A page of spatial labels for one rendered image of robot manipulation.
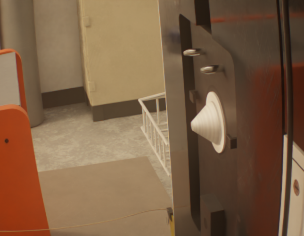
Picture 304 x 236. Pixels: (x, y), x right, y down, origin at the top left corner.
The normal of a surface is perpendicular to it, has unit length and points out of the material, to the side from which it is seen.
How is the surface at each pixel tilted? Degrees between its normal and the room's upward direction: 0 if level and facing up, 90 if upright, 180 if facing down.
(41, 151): 0
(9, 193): 90
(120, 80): 90
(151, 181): 0
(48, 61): 90
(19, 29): 90
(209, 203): 0
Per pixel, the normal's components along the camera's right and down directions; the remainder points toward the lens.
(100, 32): 0.22, 0.35
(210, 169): -0.97, 0.15
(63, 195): -0.07, -0.93
